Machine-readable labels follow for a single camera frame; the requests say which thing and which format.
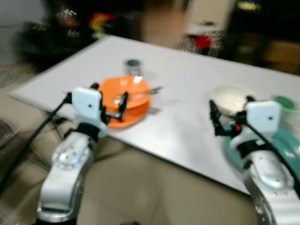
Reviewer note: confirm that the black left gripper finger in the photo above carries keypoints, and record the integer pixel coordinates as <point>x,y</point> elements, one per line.
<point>123,102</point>
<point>94,86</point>

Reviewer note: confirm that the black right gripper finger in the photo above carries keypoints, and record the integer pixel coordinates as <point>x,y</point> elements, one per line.
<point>214,116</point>
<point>250,99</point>

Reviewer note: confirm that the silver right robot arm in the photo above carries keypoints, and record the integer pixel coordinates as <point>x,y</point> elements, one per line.
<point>269,183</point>

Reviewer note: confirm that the orange plate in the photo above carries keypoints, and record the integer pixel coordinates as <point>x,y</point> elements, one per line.
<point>136,108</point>

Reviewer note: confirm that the metal fork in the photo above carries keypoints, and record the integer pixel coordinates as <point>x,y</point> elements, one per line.
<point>140,95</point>

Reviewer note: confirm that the white bowl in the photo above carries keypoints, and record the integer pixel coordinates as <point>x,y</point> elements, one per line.
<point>232,99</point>

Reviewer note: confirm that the small green cup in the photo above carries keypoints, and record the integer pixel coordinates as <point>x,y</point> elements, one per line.
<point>286,107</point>

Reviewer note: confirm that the small grey cup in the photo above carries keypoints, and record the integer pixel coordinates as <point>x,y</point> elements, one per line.
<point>133,66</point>

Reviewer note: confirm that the brown cardboard box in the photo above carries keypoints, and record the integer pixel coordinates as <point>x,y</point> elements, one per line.
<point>281,54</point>

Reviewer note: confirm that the teal plate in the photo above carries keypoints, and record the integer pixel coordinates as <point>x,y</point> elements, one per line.
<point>286,145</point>

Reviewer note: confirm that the red and yellow object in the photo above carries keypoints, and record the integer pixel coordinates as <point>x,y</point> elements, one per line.
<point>101,22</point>

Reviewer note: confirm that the beige chair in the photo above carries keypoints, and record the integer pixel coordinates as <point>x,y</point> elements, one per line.
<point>208,16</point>

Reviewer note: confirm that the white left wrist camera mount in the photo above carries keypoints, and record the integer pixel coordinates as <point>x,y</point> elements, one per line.
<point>87,105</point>

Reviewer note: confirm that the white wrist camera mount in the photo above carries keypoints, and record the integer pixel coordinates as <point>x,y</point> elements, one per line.
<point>263,117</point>
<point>87,105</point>

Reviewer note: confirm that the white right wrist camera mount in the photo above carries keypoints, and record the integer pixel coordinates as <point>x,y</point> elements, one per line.
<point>263,117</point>

